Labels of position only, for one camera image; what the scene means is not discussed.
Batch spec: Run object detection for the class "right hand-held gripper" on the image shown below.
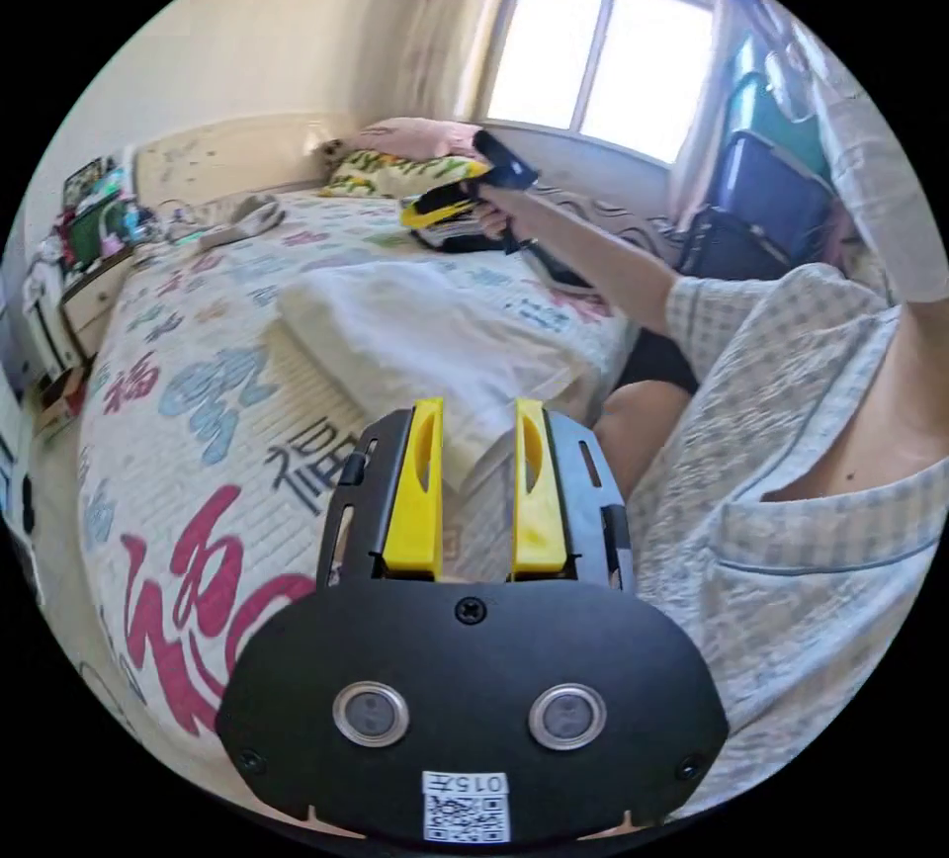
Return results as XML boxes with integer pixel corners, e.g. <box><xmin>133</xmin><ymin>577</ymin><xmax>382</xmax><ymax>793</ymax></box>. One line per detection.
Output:
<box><xmin>400</xmin><ymin>175</ymin><xmax>532</xmax><ymax>257</ymax></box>

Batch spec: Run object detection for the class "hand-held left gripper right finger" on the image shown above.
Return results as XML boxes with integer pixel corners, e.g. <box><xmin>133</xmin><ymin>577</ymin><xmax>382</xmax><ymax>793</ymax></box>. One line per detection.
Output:
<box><xmin>511</xmin><ymin>396</ymin><xmax>572</xmax><ymax>574</ymax></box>

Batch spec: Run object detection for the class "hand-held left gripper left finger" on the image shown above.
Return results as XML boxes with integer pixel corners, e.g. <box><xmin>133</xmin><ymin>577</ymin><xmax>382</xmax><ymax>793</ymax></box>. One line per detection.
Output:
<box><xmin>382</xmin><ymin>396</ymin><xmax>446</xmax><ymax>574</ymax></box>

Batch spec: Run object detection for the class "person's right forearm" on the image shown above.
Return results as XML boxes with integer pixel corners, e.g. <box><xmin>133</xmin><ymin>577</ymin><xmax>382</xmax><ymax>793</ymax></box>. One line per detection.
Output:
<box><xmin>515</xmin><ymin>190</ymin><xmax>682</xmax><ymax>339</ymax></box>

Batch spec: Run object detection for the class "white and green t-shirt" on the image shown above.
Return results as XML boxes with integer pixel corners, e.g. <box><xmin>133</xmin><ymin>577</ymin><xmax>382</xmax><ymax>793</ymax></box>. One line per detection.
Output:
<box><xmin>278</xmin><ymin>263</ymin><xmax>603</xmax><ymax>463</ymax></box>

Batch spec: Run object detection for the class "person's right hand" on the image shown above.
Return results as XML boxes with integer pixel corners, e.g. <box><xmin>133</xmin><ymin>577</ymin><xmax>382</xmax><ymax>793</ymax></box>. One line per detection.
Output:
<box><xmin>475</xmin><ymin>193</ymin><xmax>538</xmax><ymax>245</ymax></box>

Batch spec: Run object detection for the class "yellow and green pillow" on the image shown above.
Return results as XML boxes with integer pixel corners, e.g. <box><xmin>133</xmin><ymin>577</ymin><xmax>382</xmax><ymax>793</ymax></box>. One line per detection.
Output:
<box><xmin>319</xmin><ymin>148</ymin><xmax>490</xmax><ymax>201</ymax></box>

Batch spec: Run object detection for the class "pink pillow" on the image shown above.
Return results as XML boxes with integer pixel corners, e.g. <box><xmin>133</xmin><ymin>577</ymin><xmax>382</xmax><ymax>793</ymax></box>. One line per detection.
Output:
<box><xmin>359</xmin><ymin>116</ymin><xmax>484</xmax><ymax>162</ymax></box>

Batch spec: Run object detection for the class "light curtain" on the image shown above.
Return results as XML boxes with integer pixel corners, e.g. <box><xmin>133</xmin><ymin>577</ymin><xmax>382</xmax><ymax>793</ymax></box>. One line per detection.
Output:
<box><xmin>411</xmin><ymin>0</ymin><xmax>514</xmax><ymax>127</ymax></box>

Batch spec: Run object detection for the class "bed with printed sheet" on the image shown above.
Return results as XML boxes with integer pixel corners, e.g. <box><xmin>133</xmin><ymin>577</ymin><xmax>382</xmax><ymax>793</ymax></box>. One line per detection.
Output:
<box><xmin>73</xmin><ymin>115</ymin><xmax>647</xmax><ymax>744</ymax></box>

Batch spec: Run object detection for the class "window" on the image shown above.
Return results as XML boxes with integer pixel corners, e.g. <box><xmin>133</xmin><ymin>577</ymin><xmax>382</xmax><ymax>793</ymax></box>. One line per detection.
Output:
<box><xmin>482</xmin><ymin>0</ymin><xmax>719</xmax><ymax>168</ymax></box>

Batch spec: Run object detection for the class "pile of clothes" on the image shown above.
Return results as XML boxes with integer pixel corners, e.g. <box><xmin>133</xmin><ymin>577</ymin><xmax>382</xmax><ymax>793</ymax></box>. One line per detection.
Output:
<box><xmin>161</xmin><ymin>193</ymin><xmax>288</xmax><ymax>253</ymax></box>

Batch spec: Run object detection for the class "person's body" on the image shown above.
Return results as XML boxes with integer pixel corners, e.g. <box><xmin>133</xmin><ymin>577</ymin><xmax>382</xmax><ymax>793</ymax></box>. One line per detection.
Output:
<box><xmin>592</xmin><ymin>5</ymin><xmax>949</xmax><ymax>823</ymax></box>

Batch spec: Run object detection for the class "blue suitcase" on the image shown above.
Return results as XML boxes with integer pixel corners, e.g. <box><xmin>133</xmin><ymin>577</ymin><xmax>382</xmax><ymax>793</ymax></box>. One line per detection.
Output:
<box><xmin>702</xmin><ymin>129</ymin><xmax>837</xmax><ymax>260</ymax></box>

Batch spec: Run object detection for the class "teal suitcase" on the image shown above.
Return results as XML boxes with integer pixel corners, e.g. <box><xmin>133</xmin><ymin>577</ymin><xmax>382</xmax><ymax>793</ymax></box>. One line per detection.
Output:
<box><xmin>723</xmin><ymin>68</ymin><xmax>833</xmax><ymax>179</ymax></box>

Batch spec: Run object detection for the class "bedside cabinet with clutter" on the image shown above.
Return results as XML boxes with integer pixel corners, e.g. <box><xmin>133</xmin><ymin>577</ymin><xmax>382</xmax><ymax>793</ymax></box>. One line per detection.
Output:
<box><xmin>22</xmin><ymin>153</ymin><xmax>158</xmax><ymax>374</ymax></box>

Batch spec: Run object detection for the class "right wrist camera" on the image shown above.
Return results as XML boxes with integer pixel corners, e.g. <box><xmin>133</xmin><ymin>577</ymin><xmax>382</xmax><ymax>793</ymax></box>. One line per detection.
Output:
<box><xmin>472</xmin><ymin>129</ymin><xmax>541</xmax><ymax>191</ymax></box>

